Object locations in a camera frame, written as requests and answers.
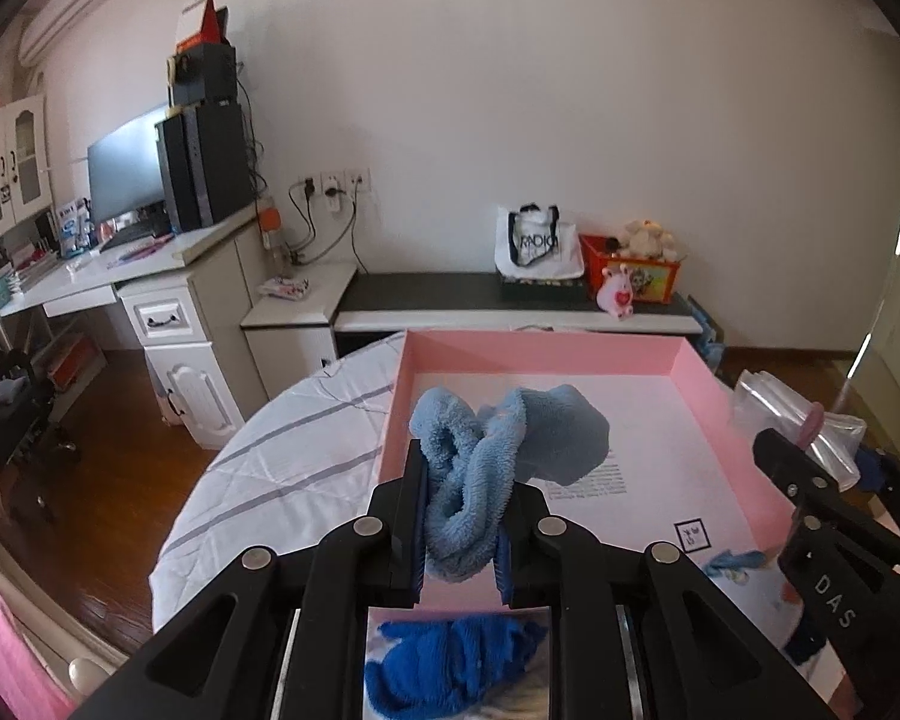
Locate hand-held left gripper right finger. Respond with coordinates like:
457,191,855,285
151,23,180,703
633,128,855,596
495,480,833,720

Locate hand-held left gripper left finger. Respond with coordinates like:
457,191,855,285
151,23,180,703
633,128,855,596
67,439,430,720

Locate clear plastic zip bag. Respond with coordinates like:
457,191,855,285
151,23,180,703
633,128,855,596
731,370,869,492

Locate light blue fluffy sock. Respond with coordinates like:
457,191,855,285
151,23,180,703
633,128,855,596
407,384,610,584

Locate pink cardboard box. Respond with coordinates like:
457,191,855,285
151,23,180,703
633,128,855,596
379,328,796,620

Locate dark blue knitted cloth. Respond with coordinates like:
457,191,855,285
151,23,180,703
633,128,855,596
365,613,550,717

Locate small light blue knitted piece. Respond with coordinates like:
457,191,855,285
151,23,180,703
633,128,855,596
701,550,767,580

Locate blue packages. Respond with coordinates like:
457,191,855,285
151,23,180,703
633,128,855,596
686,292,725,368

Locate white striped quilted tablecloth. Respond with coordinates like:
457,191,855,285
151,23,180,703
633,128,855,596
150,330,413,631

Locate white door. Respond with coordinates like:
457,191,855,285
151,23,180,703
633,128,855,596
851,150,900,406

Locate red printed toy box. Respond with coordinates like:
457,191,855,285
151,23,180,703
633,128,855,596
579,234,685,305

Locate low white side cabinet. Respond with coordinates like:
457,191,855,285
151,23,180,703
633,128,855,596
240,262,357,402

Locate pink plush toy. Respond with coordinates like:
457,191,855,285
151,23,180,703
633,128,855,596
597,266,637,322

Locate black-top low bench cabinet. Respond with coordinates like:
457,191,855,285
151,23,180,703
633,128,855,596
334,272,702,361

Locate cream plush sheep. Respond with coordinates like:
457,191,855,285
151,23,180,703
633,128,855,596
616,219,680,262

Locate white tote bag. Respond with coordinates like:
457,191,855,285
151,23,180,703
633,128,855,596
495,204,586,280

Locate white desk with drawers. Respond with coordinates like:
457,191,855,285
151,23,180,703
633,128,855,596
0,206,263,451

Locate black keyboard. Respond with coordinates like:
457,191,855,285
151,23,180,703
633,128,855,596
99,221,173,252

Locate black office chair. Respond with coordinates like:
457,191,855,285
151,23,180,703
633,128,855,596
0,349,80,518

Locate pink bed sheet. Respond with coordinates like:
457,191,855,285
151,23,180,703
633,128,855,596
0,540,76,720

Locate black computer tower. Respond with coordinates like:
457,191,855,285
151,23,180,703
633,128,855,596
155,101,258,233

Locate blue and white carton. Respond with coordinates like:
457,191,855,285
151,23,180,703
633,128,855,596
56,199,92,256

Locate black computer monitor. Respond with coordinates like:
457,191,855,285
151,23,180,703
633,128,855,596
88,106,170,230

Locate stack of books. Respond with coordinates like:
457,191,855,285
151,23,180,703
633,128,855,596
0,244,61,293

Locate black speaker box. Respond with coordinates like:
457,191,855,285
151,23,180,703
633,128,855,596
167,41,239,110

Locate white glass-door cabinet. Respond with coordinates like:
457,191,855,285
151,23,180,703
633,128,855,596
0,94,52,245

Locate red and white carton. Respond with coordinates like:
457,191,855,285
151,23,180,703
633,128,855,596
174,0,232,53

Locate black power cable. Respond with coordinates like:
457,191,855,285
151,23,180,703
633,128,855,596
289,180,368,275

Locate white wall socket strip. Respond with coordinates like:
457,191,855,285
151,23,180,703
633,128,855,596
298,171,372,200

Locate white wall air conditioner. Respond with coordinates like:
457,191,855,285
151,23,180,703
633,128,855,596
19,0,125,65

